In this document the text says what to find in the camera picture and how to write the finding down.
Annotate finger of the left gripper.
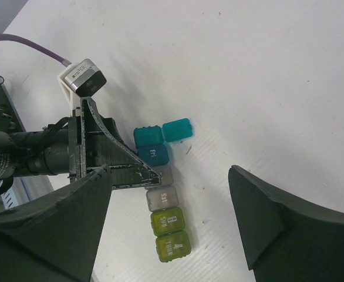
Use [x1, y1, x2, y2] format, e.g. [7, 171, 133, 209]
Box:
[79, 98, 161, 189]

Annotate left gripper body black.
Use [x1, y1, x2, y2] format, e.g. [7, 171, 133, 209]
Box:
[42, 115, 80, 182]

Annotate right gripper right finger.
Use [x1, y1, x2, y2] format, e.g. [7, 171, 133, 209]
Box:
[228, 166, 344, 281]

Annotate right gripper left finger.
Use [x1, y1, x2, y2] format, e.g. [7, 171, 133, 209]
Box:
[0, 166, 113, 281]

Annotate weekly pill organizer strip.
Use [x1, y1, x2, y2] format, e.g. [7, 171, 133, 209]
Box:
[133, 118, 193, 263]

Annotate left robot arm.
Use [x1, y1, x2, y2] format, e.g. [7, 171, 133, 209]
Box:
[0, 76, 161, 193]

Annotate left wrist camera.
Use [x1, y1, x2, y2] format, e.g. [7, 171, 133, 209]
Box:
[58, 59, 107, 110]

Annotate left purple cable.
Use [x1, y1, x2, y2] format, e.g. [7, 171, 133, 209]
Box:
[0, 33, 72, 69]

